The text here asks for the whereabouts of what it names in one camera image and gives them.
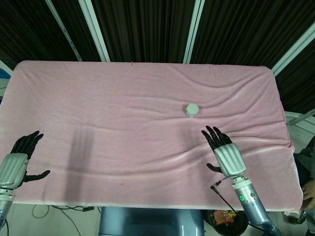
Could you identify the pink fleece table cloth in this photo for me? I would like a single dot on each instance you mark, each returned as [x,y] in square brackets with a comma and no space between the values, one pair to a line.
[137,132]

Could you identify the small white cylindrical object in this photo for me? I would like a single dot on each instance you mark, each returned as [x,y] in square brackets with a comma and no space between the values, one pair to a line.
[192,110]

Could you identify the black pleated curtain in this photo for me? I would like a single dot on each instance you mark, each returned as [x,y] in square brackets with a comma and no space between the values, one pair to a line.
[145,27]

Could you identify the black bin with colourful wrapper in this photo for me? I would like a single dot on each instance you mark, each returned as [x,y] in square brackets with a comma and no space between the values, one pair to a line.
[227,220]

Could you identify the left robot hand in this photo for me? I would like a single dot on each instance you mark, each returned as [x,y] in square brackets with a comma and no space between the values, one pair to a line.
[13,166]

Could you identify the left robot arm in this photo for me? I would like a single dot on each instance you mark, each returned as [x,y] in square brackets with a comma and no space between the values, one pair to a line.
[5,204]

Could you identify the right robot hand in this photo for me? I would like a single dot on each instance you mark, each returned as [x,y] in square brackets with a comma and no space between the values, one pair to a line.
[230,157]

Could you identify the blue grey robot torso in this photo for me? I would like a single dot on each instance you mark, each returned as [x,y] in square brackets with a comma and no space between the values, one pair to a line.
[151,221]

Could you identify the person's hand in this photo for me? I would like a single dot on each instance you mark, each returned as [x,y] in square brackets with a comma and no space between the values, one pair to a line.
[309,190]

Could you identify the white aluminium frame post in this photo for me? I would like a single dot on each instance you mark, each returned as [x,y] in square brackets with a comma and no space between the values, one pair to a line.
[193,30]
[292,54]
[63,29]
[96,30]

